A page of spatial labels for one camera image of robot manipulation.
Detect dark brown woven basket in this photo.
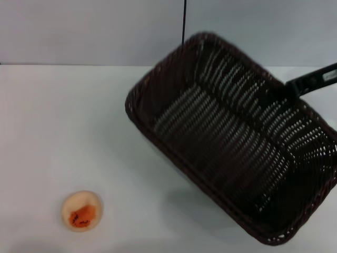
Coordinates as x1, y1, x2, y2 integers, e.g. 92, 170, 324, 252
124, 32, 337, 247

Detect round bun with orange topping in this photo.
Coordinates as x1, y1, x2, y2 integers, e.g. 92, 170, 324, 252
61, 190, 104, 232

